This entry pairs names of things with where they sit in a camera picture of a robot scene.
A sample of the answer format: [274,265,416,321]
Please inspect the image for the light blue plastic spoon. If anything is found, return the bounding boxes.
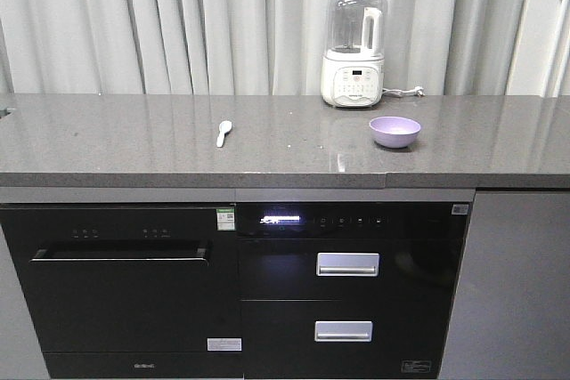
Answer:
[216,120,232,148]

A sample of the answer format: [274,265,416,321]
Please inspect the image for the purple plastic bowl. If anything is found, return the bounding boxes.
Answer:
[369,117,421,149]

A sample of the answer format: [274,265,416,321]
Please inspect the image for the white blender with clear jar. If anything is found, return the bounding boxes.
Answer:
[321,0,387,108]

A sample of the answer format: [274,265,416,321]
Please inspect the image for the black built-in drawer sterilizer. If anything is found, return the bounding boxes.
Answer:
[236,201,470,379]

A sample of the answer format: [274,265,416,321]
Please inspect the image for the black built-in dishwasher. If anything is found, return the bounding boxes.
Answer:
[1,204,243,379]

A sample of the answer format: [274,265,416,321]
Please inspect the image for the grey pleated curtain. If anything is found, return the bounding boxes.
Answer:
[0,0,570,98]

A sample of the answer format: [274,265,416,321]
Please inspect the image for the grey cabinet door panel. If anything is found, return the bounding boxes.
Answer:
[440,191,569,379]

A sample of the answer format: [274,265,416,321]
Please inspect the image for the white power cable with plug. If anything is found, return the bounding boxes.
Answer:
[381,85,425,100]

